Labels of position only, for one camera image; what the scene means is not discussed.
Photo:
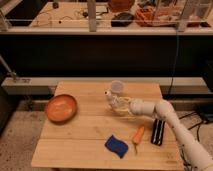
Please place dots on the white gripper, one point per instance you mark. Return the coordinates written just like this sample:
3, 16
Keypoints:
137, 107

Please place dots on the small clear plastic bottle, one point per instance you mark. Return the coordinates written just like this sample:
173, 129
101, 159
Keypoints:
112, 101

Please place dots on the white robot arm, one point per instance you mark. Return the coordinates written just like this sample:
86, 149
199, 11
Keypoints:
197, 155

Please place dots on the translucent plastic cup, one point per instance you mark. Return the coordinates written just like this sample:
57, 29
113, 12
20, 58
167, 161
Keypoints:
116, 87

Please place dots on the orange carrot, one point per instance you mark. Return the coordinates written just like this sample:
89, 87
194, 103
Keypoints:
138, 137

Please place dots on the blue sponge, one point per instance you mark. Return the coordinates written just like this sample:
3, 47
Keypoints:
117, 146

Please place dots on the black rectangular block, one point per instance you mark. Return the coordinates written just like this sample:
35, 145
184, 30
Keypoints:
157, 132

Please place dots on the orange bowl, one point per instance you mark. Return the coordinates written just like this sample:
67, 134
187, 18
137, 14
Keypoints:
61, 108

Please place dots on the black object on bench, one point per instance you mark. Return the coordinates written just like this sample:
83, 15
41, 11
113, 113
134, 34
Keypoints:
122, 19

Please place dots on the orange crate on bench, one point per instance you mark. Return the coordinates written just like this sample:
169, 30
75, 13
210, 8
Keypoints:
154, 18

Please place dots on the wooden post on bench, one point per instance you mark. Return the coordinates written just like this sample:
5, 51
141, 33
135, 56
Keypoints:
91, 4

